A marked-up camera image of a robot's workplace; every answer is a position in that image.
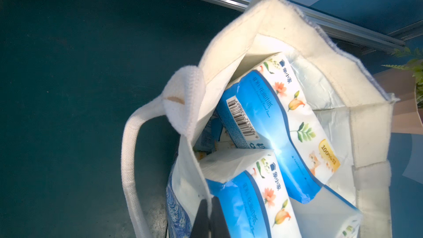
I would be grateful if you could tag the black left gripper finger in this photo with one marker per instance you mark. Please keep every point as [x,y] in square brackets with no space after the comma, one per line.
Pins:
[210,221]

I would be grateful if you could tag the canvas bag starry night print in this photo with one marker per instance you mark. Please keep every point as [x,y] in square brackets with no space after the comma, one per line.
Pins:
[353,109]

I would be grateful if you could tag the pink ribbed plant pot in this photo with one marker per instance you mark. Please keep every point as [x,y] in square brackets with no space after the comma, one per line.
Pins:
[407,117]

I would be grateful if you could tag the artificial white flower plant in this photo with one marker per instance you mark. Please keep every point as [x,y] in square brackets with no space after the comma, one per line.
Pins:
[414,65]

